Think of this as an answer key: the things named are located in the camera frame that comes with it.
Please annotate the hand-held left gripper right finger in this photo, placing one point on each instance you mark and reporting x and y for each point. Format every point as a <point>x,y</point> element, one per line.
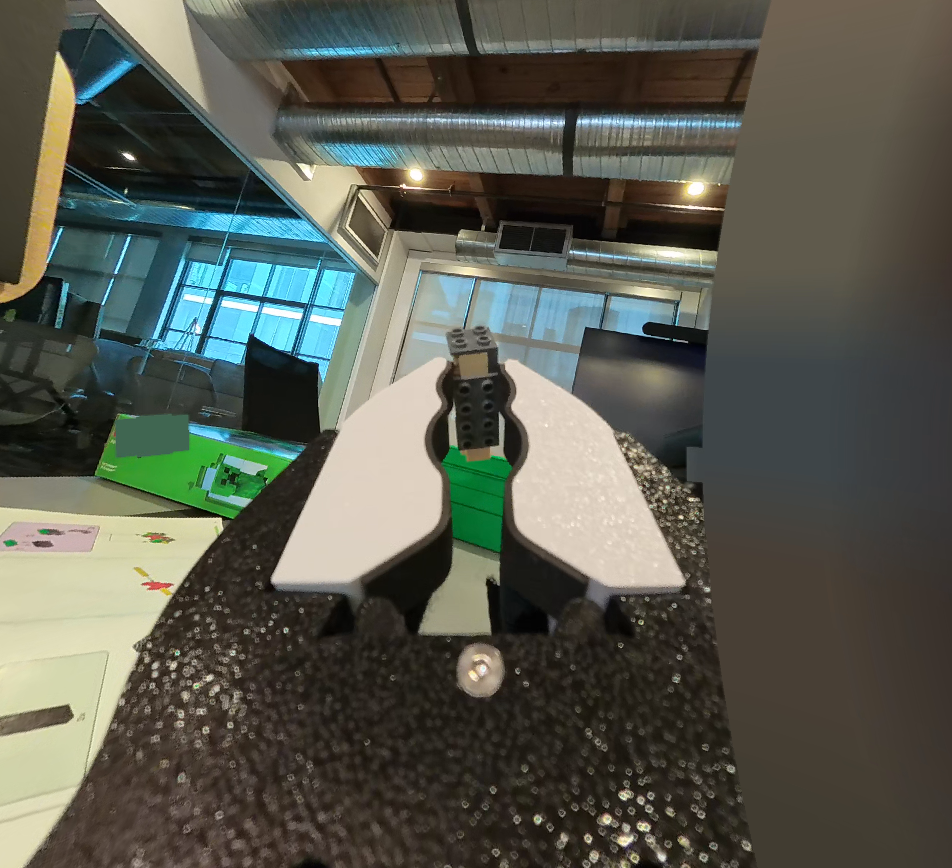
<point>595,503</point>

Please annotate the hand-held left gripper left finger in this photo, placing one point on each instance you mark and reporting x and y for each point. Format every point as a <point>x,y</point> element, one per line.
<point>364,496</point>

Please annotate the dark grey brick yellow tile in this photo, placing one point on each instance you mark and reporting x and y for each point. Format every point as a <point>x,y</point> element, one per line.
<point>472,341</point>

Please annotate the grey desk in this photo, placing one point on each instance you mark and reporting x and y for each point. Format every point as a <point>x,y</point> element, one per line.
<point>59,492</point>

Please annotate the green plastic crate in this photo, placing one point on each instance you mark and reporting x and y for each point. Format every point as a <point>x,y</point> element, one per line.
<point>476,503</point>

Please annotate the large black display screen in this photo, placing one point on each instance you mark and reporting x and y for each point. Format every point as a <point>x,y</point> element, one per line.
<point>639,384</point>

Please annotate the black mesh office chair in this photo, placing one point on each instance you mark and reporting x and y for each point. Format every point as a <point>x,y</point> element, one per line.
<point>279,392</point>

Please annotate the green cardboard toy box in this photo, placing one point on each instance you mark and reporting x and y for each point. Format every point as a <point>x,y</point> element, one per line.
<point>223,474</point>

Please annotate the large window with blinds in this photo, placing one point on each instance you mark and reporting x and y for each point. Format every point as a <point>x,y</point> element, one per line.
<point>520,317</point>

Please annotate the grey office chair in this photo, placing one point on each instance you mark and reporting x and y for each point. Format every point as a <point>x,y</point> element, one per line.
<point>171,377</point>
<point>44,369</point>

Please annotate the square ceiling vent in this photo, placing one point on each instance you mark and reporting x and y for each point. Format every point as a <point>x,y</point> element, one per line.
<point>364,228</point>

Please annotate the open instruction booklet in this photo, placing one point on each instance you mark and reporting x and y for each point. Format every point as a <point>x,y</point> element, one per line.
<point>67,622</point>

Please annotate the round ceiling spotlight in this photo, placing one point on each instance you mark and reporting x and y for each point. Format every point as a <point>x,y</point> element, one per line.
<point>695,188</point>
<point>415,174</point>

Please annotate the black camera bar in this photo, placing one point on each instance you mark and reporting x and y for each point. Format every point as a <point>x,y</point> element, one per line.
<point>673,328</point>

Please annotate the duct vent grille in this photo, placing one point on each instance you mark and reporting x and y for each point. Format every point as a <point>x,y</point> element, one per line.
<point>532,241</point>

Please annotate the dark panel yellow frame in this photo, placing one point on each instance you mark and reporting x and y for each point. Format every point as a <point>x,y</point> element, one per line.
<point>30,102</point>

